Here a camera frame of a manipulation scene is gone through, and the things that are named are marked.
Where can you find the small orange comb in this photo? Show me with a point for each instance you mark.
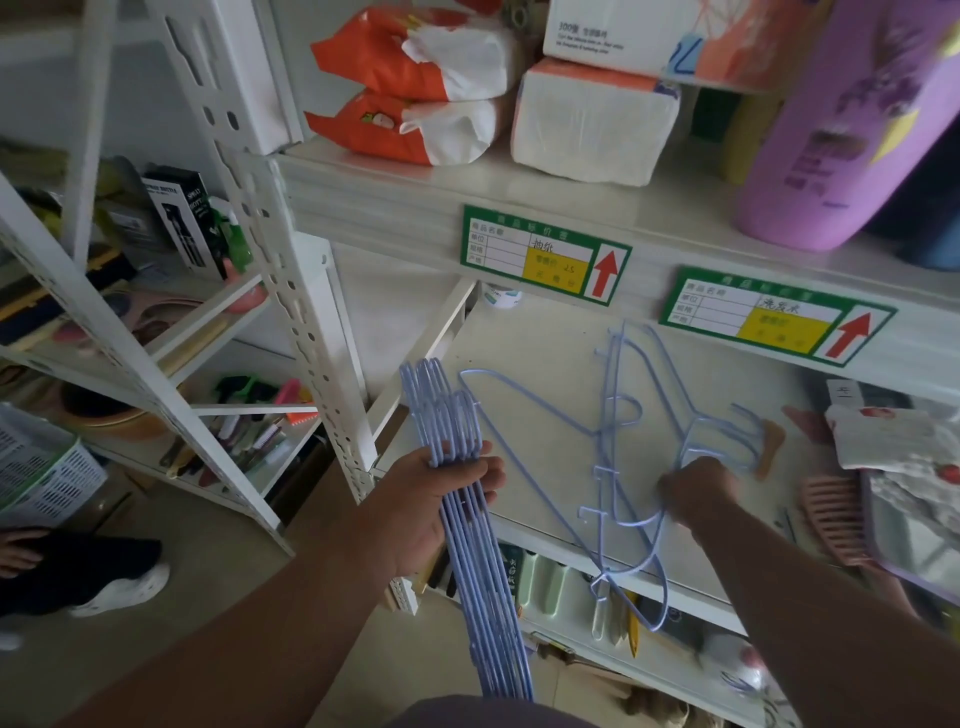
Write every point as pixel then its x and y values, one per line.
pixel 301 416

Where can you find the small pink spatula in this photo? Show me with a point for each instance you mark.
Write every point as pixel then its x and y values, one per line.
pixel 806 424

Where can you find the white patterned cloth pack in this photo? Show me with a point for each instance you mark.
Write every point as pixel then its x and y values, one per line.
pixel 892 442

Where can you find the white metal rack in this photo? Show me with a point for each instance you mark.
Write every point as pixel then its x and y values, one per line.
pixel 375 217

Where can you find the white tape roll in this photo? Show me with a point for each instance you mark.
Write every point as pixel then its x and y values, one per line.
pixel 501 298

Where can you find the small dark pack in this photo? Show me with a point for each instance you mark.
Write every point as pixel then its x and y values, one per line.
pixel 512 570

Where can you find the purple shampoo bottle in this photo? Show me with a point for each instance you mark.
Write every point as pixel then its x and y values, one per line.
pixel 825 150

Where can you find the yellow black tool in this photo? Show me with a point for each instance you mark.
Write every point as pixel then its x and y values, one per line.
pixel 45 296

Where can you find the black box white print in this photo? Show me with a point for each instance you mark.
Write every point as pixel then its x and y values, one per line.
pixel 184 225

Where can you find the person's right forearm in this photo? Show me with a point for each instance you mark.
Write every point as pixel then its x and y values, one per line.
pixel 810 600

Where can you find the orange plastic basin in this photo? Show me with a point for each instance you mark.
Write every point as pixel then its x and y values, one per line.
pixel 127 427

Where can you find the dark navy bottle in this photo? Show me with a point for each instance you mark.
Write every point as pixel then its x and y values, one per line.
pixel 922 195

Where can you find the row of kitchen knives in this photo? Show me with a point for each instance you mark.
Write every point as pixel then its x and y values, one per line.
pixel 240 446

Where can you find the pink wide-tooth comb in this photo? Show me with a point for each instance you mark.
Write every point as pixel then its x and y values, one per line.
pixel 836 517

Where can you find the white plastic basket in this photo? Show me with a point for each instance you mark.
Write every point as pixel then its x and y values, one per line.
pixel 52 476

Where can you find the white tissue pack orange edge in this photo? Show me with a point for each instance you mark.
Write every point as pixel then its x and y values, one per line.
pixel 592 127

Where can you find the green price label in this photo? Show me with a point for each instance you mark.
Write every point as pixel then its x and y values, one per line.
pixel 712 304
pixel 502 247

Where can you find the pink plastic dish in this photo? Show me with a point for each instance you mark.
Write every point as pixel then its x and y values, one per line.
pixel 161 309

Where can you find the yellow bottle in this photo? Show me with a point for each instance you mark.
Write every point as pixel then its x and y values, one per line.
pixel 750 142

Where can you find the person's mauve shirt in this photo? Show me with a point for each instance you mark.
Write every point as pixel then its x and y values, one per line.
pixel 487 716

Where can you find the white tissue pack orange lines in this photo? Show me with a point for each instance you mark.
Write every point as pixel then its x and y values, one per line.
pixel 615 37

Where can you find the green spray bottle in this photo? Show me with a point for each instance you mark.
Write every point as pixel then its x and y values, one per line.
pixel 236 247

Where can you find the salmon pink plastic scoop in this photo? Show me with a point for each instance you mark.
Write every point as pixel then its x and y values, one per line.
pixel 247 296

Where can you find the small white printed bottle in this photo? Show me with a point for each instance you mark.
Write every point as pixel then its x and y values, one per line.
pixel 731 660

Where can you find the grey packet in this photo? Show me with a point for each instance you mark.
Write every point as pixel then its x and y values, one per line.
pixel 127 221

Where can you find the person's right hand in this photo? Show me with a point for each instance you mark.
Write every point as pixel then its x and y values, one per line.
pixel 697 491

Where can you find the purple framed mirror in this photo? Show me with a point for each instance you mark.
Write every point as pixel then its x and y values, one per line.
pixel 915 547

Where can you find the small tan spatula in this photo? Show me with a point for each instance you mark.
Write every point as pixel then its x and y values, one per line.
pixel 770 442

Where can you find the yellow pencil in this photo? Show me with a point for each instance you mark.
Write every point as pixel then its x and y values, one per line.
pixel 634 626

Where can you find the person's left hand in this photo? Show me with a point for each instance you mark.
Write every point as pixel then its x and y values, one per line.
pixel 420 510

